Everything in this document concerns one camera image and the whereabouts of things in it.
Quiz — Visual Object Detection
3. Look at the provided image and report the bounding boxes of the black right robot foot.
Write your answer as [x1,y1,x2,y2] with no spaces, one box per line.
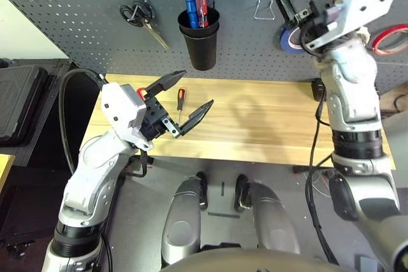
[234,173,250,212]

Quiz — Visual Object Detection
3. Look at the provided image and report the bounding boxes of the blue tape roll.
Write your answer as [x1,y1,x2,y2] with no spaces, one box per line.
[280,26,316,55]

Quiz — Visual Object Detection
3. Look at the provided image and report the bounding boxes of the black cable coil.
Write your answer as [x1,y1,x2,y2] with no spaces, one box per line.
[393,93,408,111]

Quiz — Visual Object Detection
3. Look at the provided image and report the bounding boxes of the silver right robot leg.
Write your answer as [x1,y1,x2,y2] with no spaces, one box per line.
[238,181,300,254]

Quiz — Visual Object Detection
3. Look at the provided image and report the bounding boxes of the black left robot foot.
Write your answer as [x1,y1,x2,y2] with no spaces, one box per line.
[196,171,210,211]

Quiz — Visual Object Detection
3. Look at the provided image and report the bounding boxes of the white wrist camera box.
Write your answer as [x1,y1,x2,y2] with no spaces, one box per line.
[100,82,148,139]
[331,0,405,42]

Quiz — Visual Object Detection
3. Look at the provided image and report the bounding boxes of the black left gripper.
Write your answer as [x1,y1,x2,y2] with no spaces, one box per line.
[138,69,215,141]

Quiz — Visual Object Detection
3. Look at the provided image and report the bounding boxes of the red tape roll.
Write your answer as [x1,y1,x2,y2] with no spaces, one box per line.
[372,23,408,55]

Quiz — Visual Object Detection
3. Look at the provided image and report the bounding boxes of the silver scissors peg hook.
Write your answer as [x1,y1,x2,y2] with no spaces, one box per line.
[132,0,150,23]

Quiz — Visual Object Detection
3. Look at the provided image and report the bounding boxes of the blue handled screwdriver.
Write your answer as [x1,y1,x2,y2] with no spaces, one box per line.
[185,0,200,29]

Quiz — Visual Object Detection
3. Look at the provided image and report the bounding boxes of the orange black screwdriver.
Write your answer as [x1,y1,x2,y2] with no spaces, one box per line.
[176,87,187,126]

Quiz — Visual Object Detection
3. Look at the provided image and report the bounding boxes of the silver wire pliers holder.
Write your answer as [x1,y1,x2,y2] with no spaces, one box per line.
[253,0,275,21]

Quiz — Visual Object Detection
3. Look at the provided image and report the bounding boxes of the silver left robot leg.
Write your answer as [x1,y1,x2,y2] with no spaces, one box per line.
[161,178,205,266]

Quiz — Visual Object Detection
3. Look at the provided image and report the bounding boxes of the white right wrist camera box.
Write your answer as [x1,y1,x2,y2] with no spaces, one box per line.
[331,0,405,42]

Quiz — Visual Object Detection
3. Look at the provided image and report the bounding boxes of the silver robot leg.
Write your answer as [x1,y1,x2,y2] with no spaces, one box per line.
[161,178,205,266]
[238,181,300,254]

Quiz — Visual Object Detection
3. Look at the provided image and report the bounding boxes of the black ribbed hard case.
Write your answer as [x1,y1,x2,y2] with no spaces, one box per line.
[0,64,48,145]

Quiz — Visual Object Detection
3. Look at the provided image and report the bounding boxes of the black robot foot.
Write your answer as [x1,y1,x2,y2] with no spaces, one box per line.
[196,171,210,211]
[234,173,250,212]

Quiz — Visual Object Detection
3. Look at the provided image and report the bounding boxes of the black plastic tool case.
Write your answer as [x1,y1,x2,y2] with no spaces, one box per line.
[311,78,326,103]

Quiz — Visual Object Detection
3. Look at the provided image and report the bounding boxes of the yellow wooden board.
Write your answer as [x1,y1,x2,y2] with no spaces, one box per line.
[0,154,16,192]

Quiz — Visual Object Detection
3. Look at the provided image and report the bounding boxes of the black plastic cup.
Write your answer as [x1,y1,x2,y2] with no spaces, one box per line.
[177,6,221,39]
[179,25,219,71]

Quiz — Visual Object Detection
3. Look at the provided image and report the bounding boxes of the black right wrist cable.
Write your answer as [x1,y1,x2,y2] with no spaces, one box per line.
[298,26,339,266]

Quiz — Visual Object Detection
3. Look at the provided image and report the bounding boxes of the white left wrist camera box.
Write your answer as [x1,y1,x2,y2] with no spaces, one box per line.
[100,82,148,139]

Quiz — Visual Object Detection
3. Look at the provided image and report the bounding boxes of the black wheeled cabinet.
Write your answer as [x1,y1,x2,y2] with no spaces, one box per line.
[0,58,106,254]

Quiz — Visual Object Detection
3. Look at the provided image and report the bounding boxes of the grey robot torso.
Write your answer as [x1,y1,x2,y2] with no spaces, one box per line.
[161,248,348,272]

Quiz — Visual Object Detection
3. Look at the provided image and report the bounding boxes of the grey metal pegboard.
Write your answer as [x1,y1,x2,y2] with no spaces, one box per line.
[0,0,408,91]

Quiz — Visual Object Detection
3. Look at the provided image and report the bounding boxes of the black handled scissors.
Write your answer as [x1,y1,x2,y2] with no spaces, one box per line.
[119,0,171,52]

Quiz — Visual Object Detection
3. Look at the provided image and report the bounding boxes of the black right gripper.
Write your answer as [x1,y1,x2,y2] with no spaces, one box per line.
[272,0,342,52]

